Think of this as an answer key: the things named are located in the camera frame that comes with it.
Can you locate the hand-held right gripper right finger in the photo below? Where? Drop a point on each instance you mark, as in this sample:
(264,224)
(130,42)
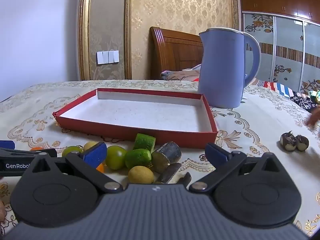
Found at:
(215,155)

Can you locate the pink patterned bedding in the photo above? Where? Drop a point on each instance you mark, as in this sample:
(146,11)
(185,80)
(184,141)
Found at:
(185,75)

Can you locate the striped colourful blanket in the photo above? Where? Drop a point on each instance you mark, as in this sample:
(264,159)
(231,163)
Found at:
(280,88)

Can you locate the blue electric kettle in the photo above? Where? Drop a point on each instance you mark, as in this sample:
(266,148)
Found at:
(220,67)

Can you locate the small yellow longan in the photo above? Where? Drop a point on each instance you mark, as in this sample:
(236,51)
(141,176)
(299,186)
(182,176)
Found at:
(89,146)

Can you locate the large yellow longan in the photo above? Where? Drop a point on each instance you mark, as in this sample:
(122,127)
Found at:
(140,175)

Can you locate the green cucumber piece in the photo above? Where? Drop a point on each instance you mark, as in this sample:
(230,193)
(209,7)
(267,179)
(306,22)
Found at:
(143,142)
(137,158)

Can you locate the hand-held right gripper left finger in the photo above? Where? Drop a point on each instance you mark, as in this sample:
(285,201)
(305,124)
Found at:
(95,155)

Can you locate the wooden bed headboard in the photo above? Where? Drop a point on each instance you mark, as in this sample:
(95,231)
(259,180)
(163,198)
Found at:
(175,52)

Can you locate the dark floral cloth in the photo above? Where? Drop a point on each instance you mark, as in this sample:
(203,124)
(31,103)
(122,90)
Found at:
(302,101)

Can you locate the gold wall moulding frame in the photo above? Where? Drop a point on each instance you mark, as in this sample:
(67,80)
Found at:
(84,42)

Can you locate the shiny green wrapper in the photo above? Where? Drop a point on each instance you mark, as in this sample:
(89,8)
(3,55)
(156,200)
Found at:
(315,96)

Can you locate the floral sliding door wardrobe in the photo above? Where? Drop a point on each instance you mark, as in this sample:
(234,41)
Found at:
(287,37)

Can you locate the white wall switch panel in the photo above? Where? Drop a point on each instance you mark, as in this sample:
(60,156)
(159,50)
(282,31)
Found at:
(107,57)

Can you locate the red cardboard box tray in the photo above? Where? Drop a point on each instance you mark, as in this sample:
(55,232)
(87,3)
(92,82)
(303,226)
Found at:
(140,110)

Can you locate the blurred brown object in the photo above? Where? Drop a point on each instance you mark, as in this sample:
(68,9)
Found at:
(314,118)

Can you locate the wooden overhead cabinet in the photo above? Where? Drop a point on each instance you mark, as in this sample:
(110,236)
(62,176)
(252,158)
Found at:
(270,2)

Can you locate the orange mandarin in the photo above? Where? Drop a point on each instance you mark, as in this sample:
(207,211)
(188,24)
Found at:
(100,168)
(37,149)

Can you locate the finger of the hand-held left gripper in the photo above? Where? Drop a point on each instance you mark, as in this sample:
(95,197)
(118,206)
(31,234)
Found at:
(30,153)
(6,145)

